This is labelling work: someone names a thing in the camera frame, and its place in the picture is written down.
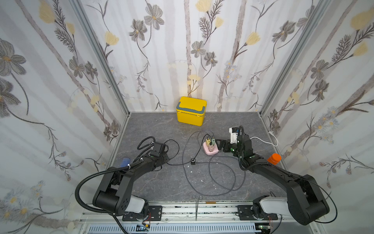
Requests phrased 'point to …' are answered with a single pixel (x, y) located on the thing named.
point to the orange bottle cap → (274, 159)
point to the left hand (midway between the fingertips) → (166, 156)
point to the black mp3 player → (193, 161)
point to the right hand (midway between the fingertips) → (223, 138)
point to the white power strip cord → (271, 132)
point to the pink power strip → (206, 149)
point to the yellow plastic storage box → (191, 111)
